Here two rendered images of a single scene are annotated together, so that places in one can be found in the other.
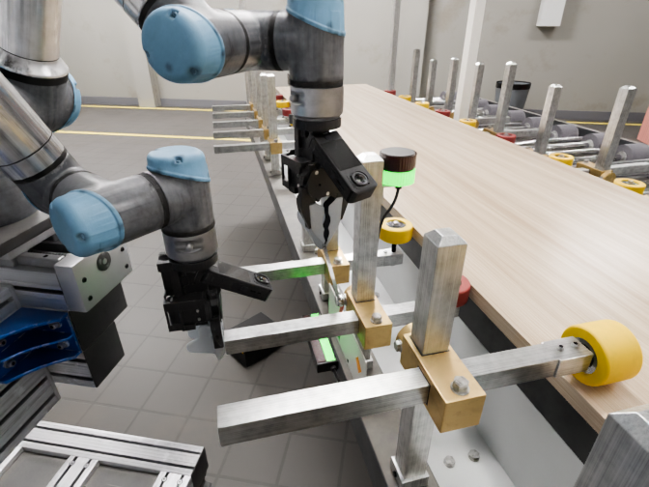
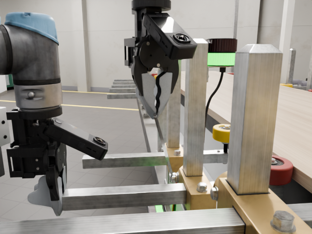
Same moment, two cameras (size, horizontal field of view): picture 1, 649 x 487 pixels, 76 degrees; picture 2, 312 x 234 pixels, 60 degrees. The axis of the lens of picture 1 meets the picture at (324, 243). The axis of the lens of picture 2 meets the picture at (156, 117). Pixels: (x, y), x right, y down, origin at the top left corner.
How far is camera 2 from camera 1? 0.24 m
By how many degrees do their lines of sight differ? 16
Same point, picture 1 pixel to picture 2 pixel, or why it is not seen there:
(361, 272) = (190, 146)
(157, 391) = not seen: outside the picture
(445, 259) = (258, 69)
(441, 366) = (260, 205)
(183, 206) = (26, 53)
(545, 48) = not seen: outside the picture
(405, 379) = (216, 216)
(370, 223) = (197, 100)
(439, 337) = (257, 173)
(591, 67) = not seen: outside the picture
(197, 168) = (43, 24)
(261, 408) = (42, 228)
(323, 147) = (152, 18)
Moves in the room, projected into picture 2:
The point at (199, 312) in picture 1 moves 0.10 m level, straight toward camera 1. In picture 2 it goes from (38, 161) to (24, 190)
